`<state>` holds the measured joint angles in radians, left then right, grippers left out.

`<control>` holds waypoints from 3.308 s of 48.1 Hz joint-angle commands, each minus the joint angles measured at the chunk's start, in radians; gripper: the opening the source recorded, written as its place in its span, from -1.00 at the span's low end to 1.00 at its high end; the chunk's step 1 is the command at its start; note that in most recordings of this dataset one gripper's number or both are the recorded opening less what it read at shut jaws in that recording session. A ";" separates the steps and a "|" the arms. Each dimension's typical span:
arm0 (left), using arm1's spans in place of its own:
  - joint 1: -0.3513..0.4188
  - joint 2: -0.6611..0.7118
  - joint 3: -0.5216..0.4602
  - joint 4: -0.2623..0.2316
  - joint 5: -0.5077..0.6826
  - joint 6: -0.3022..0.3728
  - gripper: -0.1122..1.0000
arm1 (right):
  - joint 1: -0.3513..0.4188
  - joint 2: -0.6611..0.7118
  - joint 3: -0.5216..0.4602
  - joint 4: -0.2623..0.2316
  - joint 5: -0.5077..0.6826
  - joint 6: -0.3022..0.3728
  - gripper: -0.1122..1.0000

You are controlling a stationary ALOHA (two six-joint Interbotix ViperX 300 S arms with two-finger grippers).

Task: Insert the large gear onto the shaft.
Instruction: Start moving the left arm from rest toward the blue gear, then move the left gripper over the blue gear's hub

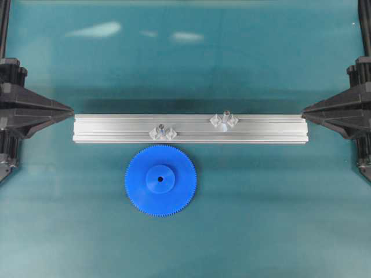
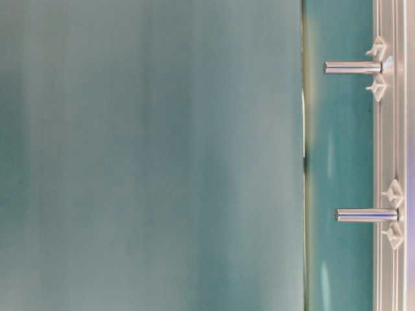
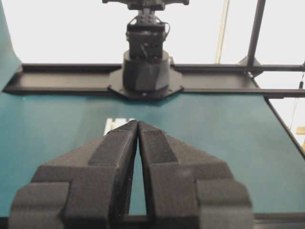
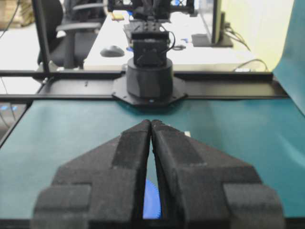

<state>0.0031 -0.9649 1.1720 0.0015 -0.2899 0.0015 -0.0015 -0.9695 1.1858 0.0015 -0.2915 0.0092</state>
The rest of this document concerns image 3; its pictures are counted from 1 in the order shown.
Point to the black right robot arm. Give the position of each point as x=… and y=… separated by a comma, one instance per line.
x=146, y=66

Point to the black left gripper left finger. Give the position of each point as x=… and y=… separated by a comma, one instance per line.
x=82, y=189

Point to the silver aluminium extrusion rail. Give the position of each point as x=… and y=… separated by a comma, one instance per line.
x=115, y=123

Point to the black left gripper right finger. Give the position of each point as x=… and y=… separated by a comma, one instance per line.
x=186, y=188

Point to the black metal frame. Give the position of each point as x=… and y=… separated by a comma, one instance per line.
x=47, y=110

